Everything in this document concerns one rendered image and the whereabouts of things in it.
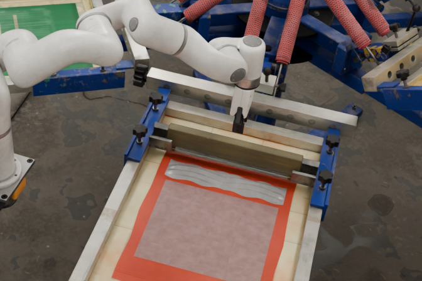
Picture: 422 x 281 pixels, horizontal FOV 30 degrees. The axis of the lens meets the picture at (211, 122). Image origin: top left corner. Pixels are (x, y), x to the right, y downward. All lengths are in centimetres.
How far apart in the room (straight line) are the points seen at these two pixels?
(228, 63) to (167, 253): 54
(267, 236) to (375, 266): 135
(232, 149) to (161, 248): 38
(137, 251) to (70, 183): 152
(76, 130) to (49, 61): 205
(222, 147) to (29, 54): 72
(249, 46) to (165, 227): 55
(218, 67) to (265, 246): 53
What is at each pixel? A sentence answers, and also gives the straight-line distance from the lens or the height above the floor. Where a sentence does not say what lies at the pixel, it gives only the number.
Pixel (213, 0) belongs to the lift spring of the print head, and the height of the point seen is 111.
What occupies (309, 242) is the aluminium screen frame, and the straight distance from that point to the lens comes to 218.
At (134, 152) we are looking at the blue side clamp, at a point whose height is 100.
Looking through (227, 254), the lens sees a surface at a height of 96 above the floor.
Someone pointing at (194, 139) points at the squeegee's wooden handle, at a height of 104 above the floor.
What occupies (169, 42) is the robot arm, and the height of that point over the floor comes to 149.
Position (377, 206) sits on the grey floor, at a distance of 375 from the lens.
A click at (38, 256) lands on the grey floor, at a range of 336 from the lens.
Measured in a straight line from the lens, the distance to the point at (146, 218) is 222.
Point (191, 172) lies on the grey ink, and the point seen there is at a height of 96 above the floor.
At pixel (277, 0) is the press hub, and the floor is 108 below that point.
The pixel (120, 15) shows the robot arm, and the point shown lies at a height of 152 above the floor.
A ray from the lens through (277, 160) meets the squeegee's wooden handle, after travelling 231.
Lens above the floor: 262
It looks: 41 degrees down
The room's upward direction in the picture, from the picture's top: 8 degrees clockwise
